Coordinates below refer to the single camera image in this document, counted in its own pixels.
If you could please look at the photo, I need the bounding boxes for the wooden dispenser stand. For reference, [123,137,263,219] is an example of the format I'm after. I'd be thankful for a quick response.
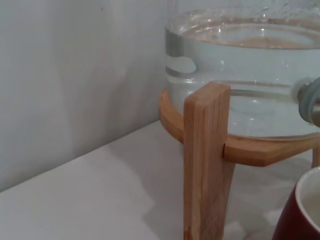
[158,81,320,240]

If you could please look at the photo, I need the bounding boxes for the chrome faucet with lever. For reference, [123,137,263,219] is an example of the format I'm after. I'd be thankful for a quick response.
[296,76,320,127]

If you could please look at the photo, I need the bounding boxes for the glass water dispenser jar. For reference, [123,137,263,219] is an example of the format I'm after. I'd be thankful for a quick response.
[163,0,320,141]

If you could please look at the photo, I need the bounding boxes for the red ceramic cup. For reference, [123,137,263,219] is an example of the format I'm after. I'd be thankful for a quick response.
[271,166,320,240]

